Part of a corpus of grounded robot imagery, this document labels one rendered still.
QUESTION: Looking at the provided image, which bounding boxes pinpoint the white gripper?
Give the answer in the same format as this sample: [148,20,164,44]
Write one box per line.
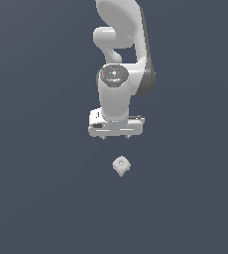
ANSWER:
[87,107,146,141]

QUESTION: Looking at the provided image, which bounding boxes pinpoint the small white knob object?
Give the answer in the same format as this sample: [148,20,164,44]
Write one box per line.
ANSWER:
[112,155,132,178]

